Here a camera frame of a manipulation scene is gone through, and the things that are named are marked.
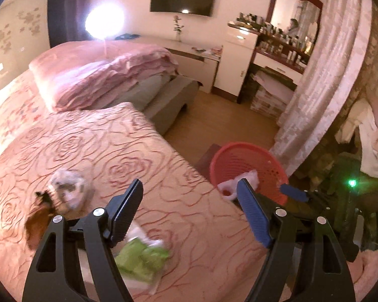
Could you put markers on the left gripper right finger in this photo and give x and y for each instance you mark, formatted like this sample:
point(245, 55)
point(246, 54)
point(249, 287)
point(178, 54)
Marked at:
point(322, 273)

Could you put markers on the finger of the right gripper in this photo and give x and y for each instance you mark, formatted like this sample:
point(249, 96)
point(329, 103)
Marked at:
point(294, 193)

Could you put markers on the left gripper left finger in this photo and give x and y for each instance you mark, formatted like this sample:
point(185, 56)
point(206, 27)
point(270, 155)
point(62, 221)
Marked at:
point(55, 273)

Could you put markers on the brown wrapper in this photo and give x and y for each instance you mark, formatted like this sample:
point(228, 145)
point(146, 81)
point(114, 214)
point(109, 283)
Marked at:
point(38, 219)

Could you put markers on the green snack wrapper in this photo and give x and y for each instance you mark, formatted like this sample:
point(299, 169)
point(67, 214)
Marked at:
point(140, 260)

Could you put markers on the cat print plastic wrapper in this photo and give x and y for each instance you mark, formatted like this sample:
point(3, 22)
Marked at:
point(69, 189)

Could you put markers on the red plastic trash basket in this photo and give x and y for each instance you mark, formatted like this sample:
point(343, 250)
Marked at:
point(236, 158)

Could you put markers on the rose pattern bedspread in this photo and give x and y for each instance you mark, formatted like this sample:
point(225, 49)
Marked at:
point(214, 255)

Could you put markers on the person in white shirt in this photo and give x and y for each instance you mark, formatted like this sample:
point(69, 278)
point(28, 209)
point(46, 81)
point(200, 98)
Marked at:
point(362, 124)

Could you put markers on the dresser with mirror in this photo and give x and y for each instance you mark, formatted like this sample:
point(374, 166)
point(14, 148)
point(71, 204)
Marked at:
point(286, 38)

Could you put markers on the patterned light curtain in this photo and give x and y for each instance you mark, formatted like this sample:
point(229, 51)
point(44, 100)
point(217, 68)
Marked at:
point(329, 77)

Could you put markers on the white tall cabinet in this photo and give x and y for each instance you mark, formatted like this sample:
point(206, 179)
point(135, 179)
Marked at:
point(236, 56)

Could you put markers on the white low cabinet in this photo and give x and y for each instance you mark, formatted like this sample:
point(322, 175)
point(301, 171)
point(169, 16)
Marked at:
point(202, 67)

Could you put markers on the grey bed end bench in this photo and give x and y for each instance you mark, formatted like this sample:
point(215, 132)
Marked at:
point(160, 98)

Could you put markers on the folded pink quilt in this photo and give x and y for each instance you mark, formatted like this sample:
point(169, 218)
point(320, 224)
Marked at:
point(83, 74)

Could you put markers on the rose in vase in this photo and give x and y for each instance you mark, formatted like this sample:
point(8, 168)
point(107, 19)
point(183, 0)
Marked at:
point(177, 27)

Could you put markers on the white sliding wardrobe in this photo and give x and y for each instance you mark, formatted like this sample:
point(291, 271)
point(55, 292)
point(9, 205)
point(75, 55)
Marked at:
point(23, 36)

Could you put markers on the round ring lamp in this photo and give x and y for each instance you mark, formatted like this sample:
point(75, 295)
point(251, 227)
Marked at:
point(105, 21)

